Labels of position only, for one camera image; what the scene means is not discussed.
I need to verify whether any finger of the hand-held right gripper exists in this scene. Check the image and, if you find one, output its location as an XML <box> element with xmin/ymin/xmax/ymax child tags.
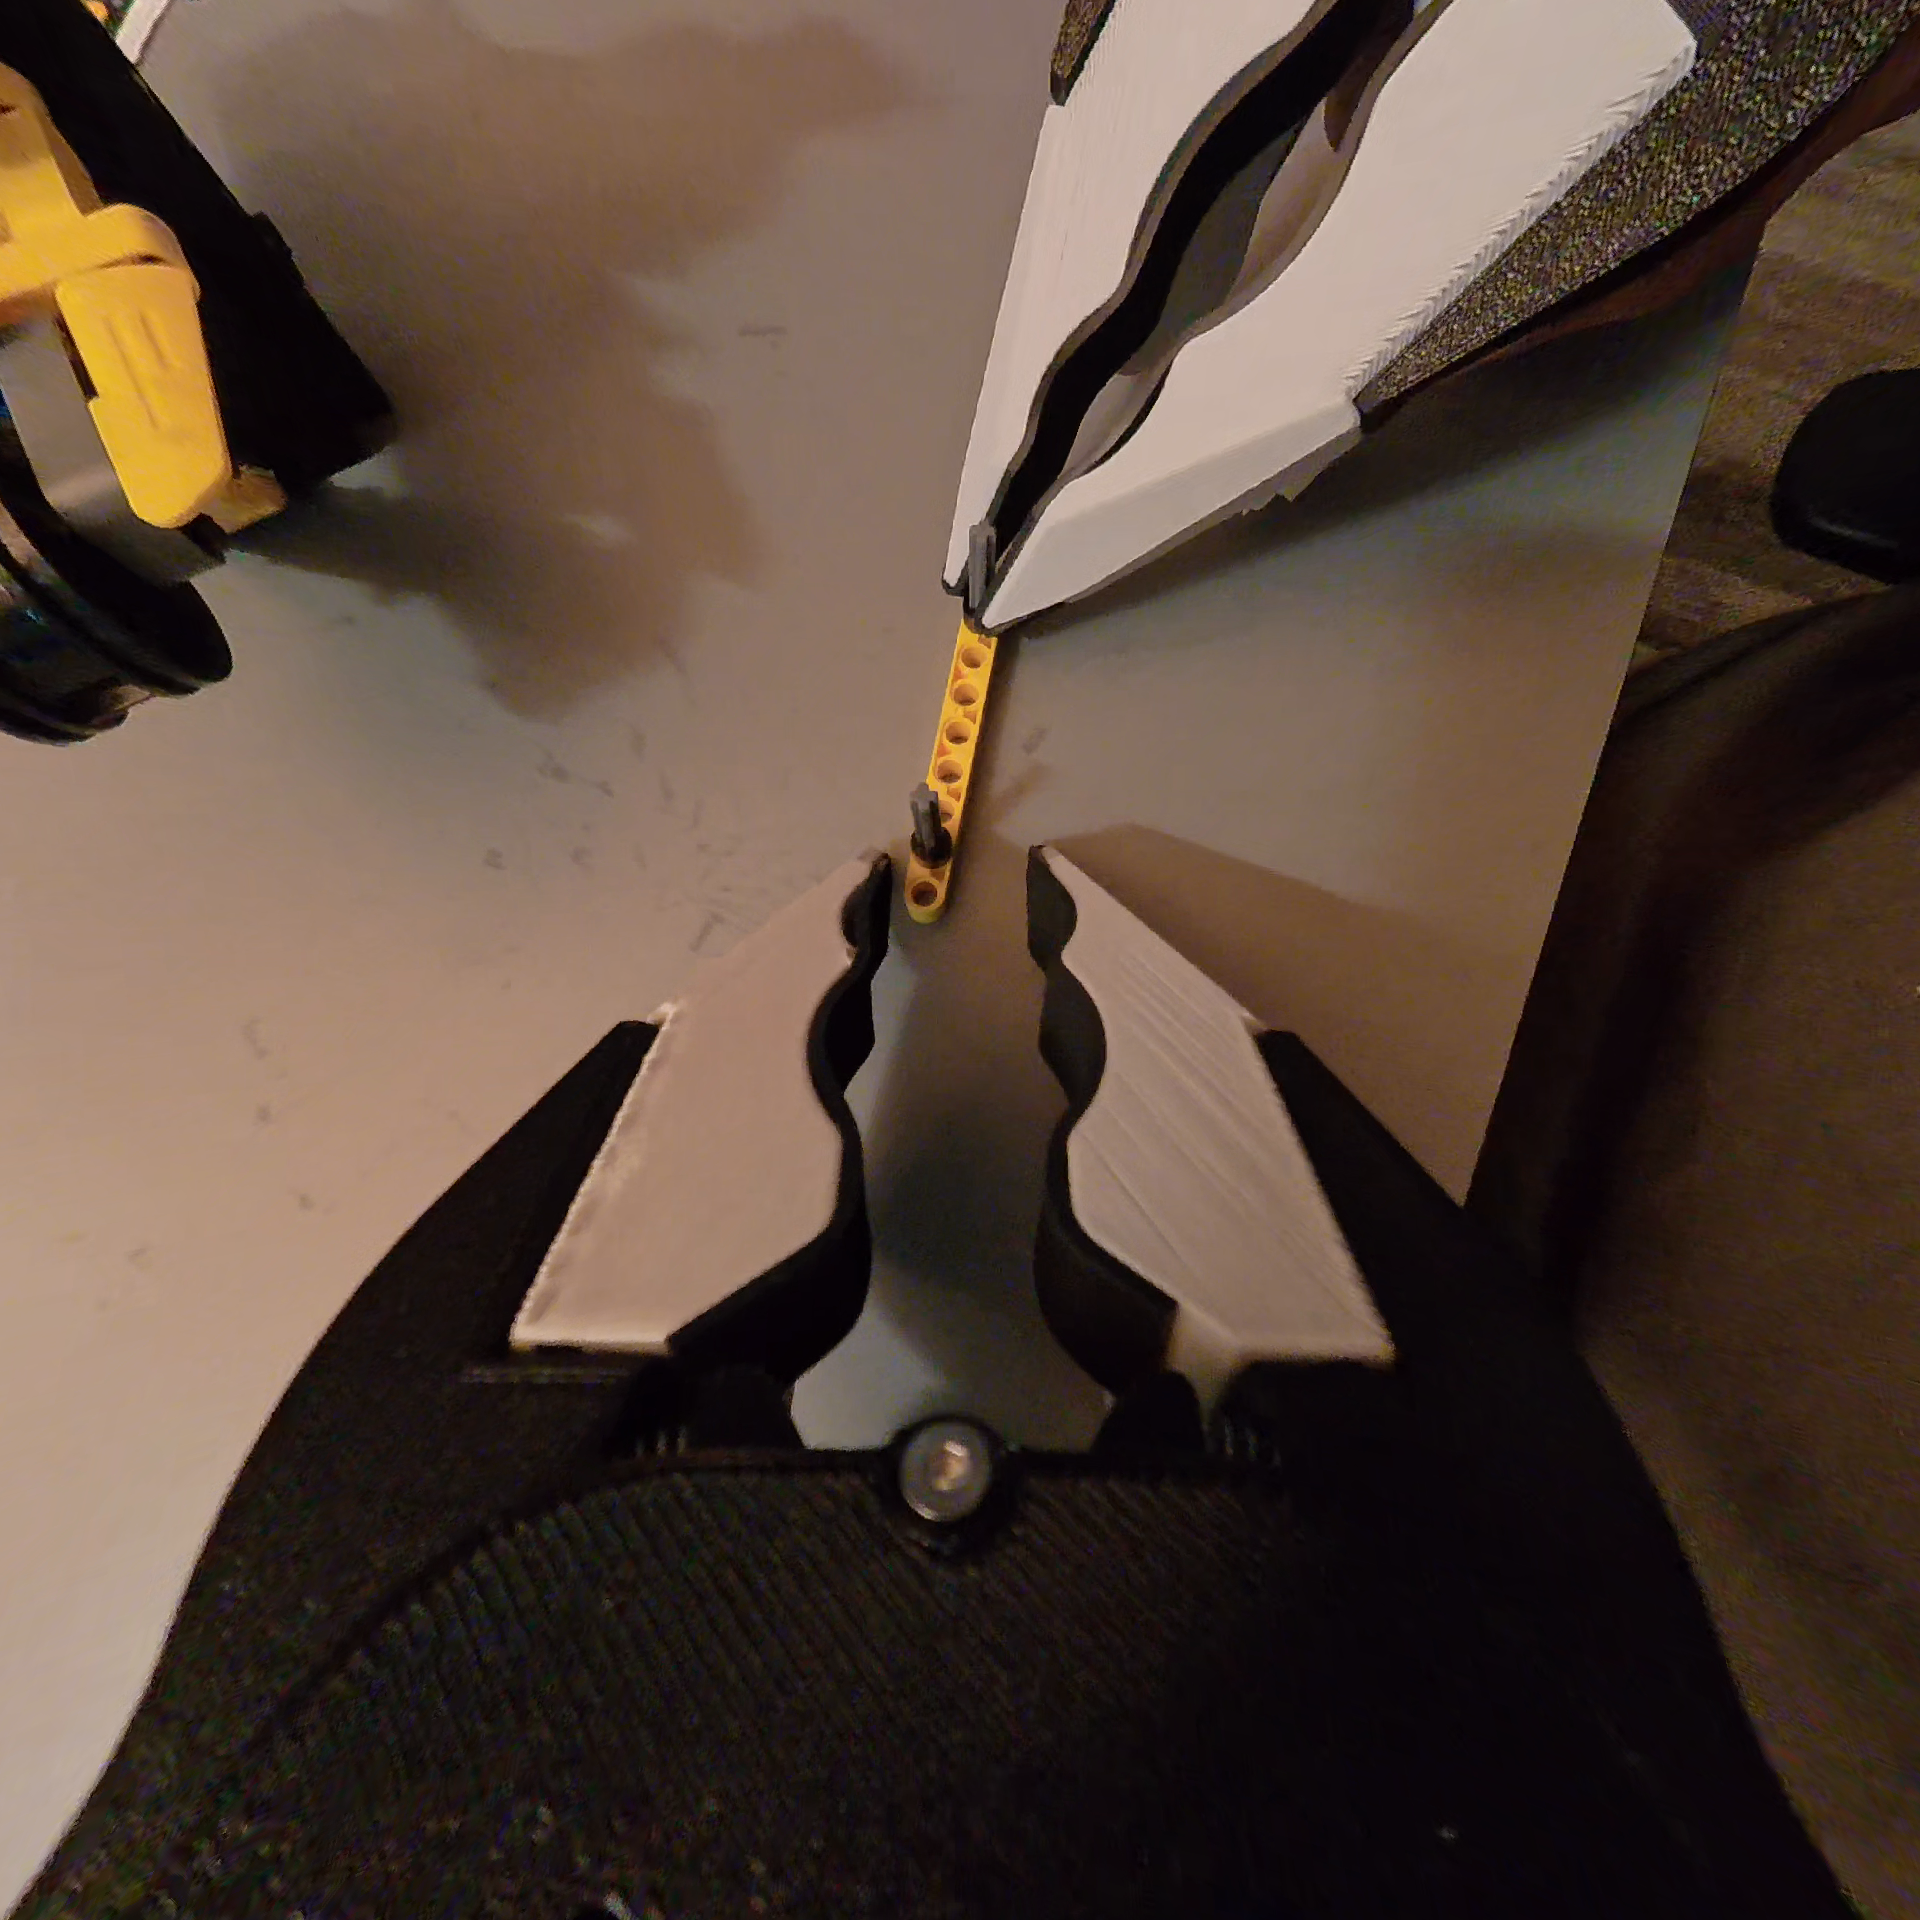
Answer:
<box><xmin>941</xmin><ymin>0</ymin><xmax>1336</xmax><ymax>595</ymax></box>
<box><xmin>976</xmin><ymin>0</ymin><xmax>1699</xmax><ymax>634</ymax></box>

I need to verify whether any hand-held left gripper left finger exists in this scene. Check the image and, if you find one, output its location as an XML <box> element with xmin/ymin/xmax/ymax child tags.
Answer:
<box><xmin>509</xmin><ymin>853</ymin><xmax>893</xmax><ymax>1427</ymax></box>

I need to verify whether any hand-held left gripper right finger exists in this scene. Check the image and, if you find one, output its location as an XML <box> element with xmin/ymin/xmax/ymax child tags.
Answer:
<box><xmin>1026</xmin><ymin>844</ymin><xmax>1397</xmax><ymax>1433</ymax></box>

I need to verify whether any yellow perforated toy beam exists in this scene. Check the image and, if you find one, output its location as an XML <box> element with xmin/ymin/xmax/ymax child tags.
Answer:
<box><xmin>903</xmin><ymin>622</ymin><xmax>1001</xmax><ymax>924</ymax></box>

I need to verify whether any black chair armrest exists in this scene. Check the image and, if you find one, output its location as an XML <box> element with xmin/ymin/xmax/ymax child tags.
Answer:
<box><xmin>1769</xmin><ymin>369</ymin><xmax>1920</xmax><ymax>588</ymax></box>

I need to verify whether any yellow and black toy vehicle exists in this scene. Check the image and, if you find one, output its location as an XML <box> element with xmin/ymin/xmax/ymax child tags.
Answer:
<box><xmin>0</xmin><ymin>0</ymin><xmax>399</xmax><ymax>745</ymax></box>

